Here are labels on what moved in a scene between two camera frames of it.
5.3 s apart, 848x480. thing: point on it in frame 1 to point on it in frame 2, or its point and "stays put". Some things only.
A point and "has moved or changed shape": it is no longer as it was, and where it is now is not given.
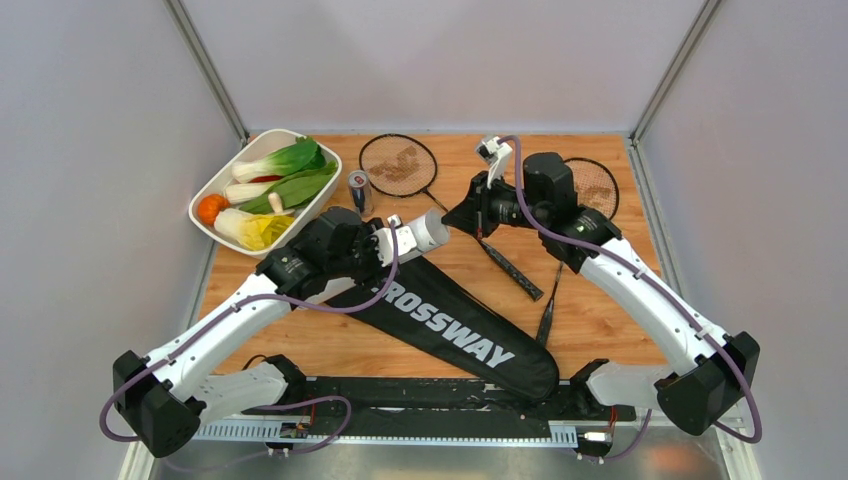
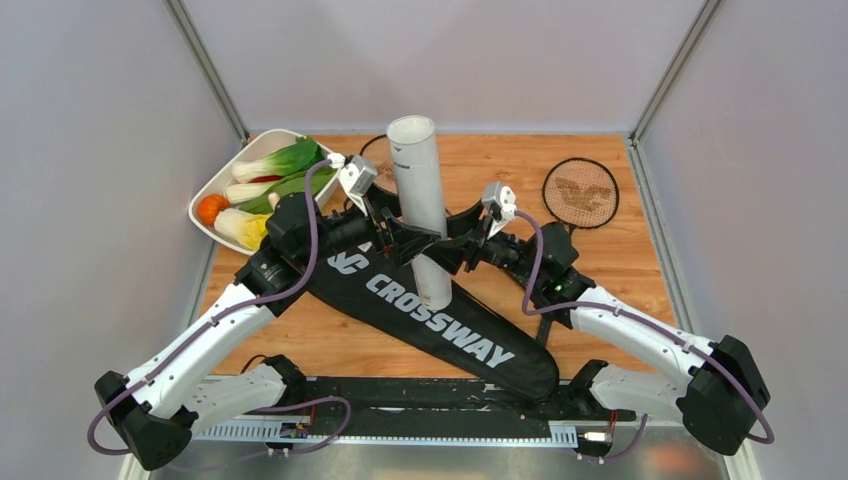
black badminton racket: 596,188 stays put
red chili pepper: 265,178 stays put
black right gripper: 473,214 to 451,253
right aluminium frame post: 676,67 stays put
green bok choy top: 304,156 stays put
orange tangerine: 209,206 stays put
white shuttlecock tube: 430,231 has moved or changed shape
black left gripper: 366,235 to 404,241
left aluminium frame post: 184,21 stays put
